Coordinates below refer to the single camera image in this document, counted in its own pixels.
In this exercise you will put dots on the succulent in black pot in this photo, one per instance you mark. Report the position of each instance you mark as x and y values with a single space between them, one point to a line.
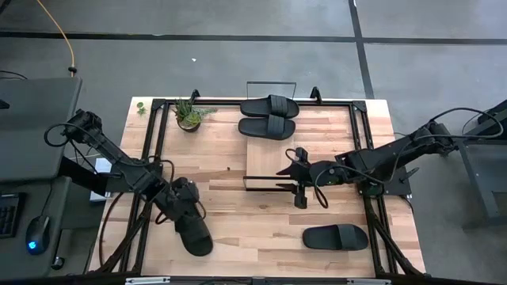
189 118

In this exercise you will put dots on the white power adapter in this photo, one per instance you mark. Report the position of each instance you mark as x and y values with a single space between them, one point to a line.
101 168

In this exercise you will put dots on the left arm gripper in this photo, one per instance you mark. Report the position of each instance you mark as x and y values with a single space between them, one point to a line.
182 200

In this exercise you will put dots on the dark grey metal cart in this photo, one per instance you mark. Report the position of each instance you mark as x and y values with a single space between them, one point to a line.
487 178

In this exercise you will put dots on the grey desk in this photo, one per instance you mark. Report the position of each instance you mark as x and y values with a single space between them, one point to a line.
35 126

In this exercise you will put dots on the black keyboard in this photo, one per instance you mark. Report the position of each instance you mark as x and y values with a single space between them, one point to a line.
10 215

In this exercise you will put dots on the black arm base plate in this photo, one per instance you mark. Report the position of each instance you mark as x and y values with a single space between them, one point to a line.
115 186
400 186

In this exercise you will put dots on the black aluminium table frame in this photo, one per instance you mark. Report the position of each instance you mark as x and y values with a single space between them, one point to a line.
229 102

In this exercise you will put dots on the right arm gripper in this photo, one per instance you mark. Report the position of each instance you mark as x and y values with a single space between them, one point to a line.
321 174

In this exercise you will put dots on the wooden shelf with black frame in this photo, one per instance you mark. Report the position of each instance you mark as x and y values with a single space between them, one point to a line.
261 158

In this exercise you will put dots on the small green leaf sprig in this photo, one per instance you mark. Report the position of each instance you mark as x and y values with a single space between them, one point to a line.
141 109

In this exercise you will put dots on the black mouse with blue light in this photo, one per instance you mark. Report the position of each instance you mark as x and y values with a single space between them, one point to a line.
38 233

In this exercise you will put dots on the black rubber slide sandal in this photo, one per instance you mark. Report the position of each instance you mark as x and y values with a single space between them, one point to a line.
198 241
253 127
257 107
336 237

